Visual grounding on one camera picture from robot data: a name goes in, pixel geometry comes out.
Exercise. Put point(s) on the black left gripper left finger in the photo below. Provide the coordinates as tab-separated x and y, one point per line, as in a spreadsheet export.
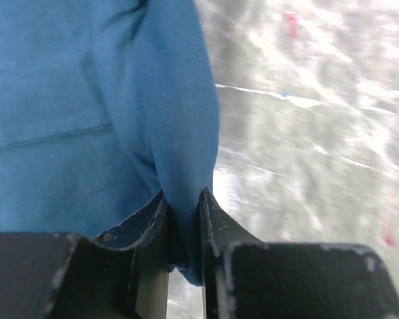
120	274

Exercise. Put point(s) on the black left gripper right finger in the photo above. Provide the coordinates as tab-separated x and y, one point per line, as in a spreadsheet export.
244	277

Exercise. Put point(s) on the blue t shirt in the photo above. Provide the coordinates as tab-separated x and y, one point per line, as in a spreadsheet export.
104	104

